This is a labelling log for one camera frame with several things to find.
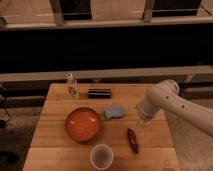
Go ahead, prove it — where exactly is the dark red pepper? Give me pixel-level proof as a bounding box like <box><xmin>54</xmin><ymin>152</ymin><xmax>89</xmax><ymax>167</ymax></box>
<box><xmin>127</xmin><ymin>128</ymin><xmax>138</xmax><ymax>154</ymax></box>

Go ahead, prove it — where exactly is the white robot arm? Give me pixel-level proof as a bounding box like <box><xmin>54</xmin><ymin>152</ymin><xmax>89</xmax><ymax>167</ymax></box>
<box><xmin>136</xmin><ymin>79</ymin><xmax>213</xmax><ymax>137</ymax></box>

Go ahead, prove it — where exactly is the orange ceramic bowl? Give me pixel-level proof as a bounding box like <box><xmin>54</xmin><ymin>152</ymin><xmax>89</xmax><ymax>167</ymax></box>
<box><xmin>65</xmin><ymin>107</ymin><xmax>101</xmax><ymax>142</ymax></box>

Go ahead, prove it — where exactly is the blue sponge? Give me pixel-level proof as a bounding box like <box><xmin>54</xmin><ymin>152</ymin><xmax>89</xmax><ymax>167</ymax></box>
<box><xmin>104</xmin><ymin>107</ymin><xmax>125</xmax><ymax>120</ymax></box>

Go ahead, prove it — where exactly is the black rectangular box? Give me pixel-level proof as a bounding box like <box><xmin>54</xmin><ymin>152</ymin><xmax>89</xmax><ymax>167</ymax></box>
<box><xmin>88</xmin><ymin>89</ymin><xmax>111</xmax><ymax>98</ymax></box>

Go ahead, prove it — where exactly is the clear plastic bottle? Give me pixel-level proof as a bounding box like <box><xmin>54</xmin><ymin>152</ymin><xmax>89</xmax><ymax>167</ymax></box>
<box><xmin>67</xmin><ymin>73</ymin><xmax>79</xmax><ymax>99</ymax></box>

